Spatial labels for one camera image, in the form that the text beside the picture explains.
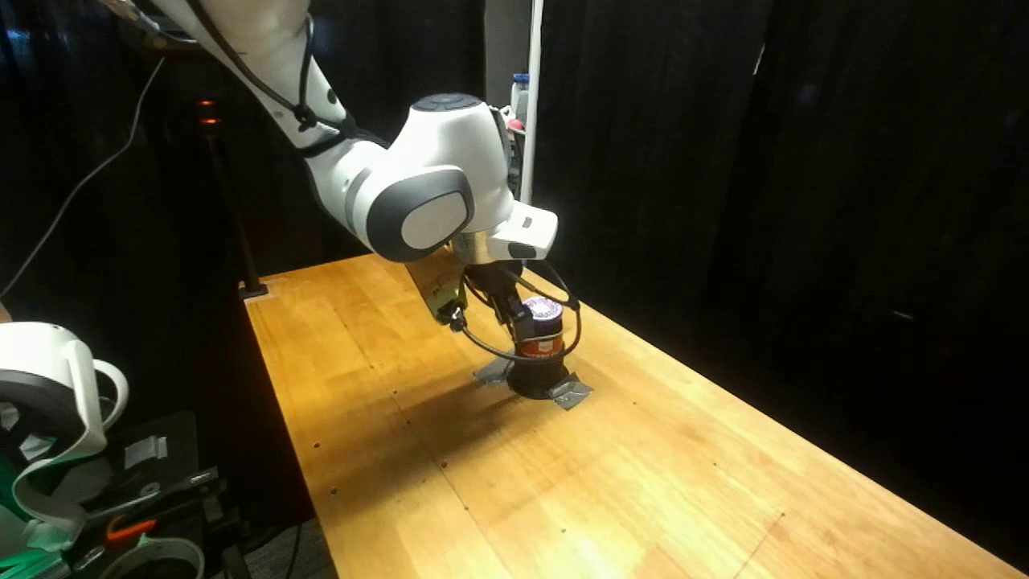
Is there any small background plastic bottle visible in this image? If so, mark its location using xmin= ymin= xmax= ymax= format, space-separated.
xmin=509 ymin=69 xmax=534 ymax=123

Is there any thin grey hanging cable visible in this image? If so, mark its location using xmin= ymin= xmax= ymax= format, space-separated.
xmin=0 ymin=54 xmax=171 ymax=302

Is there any white VR headset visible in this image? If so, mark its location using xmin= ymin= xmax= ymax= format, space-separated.
xmin=0 ymin=320 xmax=133 ymax=531

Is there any white cable loop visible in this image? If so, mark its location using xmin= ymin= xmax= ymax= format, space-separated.
xmin=93 ymin=533 xmax=210 ymax=579

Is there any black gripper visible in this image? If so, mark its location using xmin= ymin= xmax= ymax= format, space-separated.
xmin=458 ymin=254 xmax=574 ymax=345

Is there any gold wrist camera mount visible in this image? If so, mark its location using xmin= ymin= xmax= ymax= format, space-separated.
xmin=408 ymin=247 xmax=477 ymax=330

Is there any thick black gripper cable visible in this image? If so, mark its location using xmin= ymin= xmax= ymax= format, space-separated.
xmin=458 ymin=256 xmax=588 ymax=369

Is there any black stand pole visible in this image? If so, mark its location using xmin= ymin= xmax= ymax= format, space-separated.
xmin=194 ymin=94 xmax=272 ymax=302

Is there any small grey tape piece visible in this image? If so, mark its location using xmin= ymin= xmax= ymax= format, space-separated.
xmin=119 ymin=435 xmax=174 ymax=473

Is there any grey tape strip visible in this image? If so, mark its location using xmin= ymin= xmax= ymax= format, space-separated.
xmin=472 ymin=350 xmax=520 ymax=389
xmin=546 ymin=372 xmax=596 ymax=415

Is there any orange handled tool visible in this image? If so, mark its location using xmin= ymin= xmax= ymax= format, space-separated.
xmin=101 ymin=515 xmax=160 ymax=547

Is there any white doorway post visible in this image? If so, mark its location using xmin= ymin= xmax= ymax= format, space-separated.
xmin=514 ymin=0 xmax=546 ymax=213

